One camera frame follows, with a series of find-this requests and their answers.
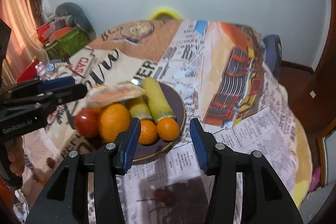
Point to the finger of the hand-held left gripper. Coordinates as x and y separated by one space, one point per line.
57 82
71 92

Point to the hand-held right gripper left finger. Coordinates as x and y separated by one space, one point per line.
128 150

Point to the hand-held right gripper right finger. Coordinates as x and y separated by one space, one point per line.
200 148

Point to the dark purple plate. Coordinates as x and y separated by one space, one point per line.
148 151

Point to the small orange tangerine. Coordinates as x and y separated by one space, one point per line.
168 128
148 132

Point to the large orange with sticker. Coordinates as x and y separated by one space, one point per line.
114 121

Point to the red tomato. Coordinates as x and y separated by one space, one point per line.
86 123

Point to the yellow green cylindrical fruit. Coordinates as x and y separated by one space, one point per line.
137 108
157 98

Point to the beige conch shell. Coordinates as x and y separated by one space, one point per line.
115 95

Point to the person's left hand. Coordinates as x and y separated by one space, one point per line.
16 157

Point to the printed newspaper pattern tablecloth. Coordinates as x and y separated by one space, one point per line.
223 134

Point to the green storage box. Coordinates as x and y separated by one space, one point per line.
71 43

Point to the orange cardboard box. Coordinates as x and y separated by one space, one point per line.
61 33

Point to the grey plush toy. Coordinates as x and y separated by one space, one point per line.
76 14

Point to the orange brown curtain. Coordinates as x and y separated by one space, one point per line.
18 16

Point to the pink cloth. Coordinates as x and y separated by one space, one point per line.
315 178

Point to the dark blue chair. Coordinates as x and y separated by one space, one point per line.
273 53

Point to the small white floor item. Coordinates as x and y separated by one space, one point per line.
312 94

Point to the brown wooden door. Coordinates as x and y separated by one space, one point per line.
326 69

